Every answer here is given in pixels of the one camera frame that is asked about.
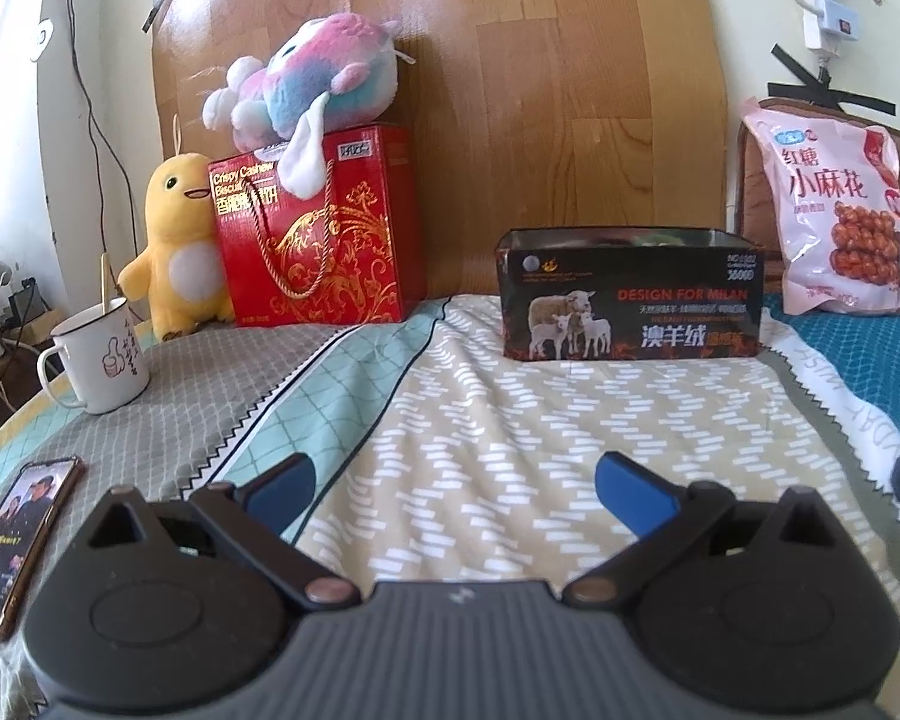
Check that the black tape cross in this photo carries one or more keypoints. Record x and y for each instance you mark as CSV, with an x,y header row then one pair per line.
x,y
832,94

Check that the brown seat cushion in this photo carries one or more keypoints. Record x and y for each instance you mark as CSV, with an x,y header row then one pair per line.
x,y
757,202

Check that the teal mesh mat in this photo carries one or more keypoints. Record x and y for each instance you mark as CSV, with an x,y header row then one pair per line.
x,y
870,360

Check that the pastel plush toy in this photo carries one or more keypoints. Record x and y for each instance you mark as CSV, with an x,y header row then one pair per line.
x,y
322,75

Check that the red gift box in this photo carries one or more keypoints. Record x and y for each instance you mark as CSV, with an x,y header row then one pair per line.
x,y
330,240

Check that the white enamel mug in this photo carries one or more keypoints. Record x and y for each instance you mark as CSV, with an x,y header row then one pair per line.
x,y
105,360

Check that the pink snack bag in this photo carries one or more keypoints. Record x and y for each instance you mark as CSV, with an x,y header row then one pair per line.
x,y
832,202

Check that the wooden stick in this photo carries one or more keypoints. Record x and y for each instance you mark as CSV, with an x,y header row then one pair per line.
x,y
106,277

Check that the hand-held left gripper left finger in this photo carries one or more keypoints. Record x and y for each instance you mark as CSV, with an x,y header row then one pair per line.
x,y
281,495

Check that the white wall hook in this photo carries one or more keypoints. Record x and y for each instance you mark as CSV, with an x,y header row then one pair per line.
x,y
43,41

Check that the smartphone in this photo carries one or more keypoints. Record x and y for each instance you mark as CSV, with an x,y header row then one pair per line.
x,y
22,540

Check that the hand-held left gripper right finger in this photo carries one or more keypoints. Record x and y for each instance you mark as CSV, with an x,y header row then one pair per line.
x,y
634,495

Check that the wooden board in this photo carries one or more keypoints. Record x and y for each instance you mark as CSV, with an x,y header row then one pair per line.
x,y
532,90

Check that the yellow plush duck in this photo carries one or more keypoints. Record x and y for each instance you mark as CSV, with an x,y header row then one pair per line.
x,y
180,255

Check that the dark tape piece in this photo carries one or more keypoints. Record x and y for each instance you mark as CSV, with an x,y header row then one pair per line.
x,y
157,4

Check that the black tin box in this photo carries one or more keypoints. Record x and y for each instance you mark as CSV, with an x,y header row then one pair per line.
x,y
630,307

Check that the patchwork bed sheet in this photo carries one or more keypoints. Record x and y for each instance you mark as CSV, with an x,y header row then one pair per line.
x,y
495,427

